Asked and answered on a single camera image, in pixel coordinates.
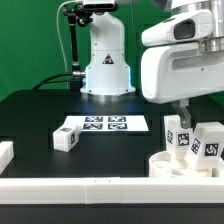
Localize white cable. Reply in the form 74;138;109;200
55;0;81;74

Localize black cables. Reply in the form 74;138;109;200
31;73;75;91

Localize white U-shaped fence wall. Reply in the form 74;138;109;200
0;141;224;204

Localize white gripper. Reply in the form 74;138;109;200
141;42;224;129

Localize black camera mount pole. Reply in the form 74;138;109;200
63;3;93;91

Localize white marker base plate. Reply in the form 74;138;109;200
64;115;149;132

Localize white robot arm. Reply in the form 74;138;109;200
83;0;224;129

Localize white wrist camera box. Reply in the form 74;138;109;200
142;9;213;46

